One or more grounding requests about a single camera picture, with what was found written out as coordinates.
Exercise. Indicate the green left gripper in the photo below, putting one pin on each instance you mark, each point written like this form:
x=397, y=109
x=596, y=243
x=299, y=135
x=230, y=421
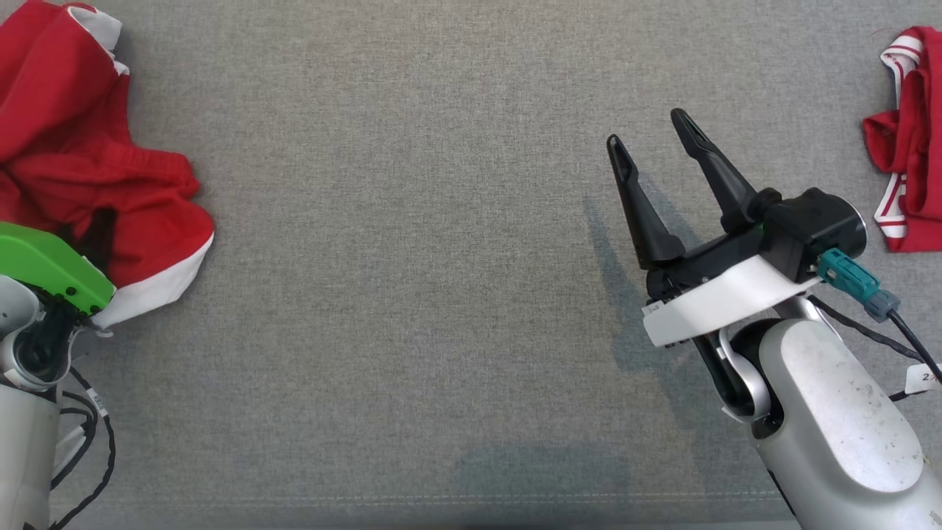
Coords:
x=44, y=261

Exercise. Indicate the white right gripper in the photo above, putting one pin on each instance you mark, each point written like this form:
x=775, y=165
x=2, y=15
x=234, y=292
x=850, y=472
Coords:
x=728, y=294

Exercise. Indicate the red shorts with white trim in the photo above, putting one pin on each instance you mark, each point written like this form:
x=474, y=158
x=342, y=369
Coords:
x=66, y=132

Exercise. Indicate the red jersey with white sleeves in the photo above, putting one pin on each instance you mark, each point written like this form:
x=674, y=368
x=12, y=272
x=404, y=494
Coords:
x=916, y=162

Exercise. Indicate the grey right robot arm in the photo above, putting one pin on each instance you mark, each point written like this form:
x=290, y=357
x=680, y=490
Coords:
x=839, y=412

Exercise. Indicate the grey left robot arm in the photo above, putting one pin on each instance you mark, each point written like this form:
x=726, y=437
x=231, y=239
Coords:
x=26, y=442

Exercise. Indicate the grey fabric sofa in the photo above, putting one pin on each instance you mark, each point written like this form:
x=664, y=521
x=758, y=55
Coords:
x=405, y=258

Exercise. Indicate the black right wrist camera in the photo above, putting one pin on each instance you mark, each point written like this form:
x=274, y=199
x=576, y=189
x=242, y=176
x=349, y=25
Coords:
x=817, y=221

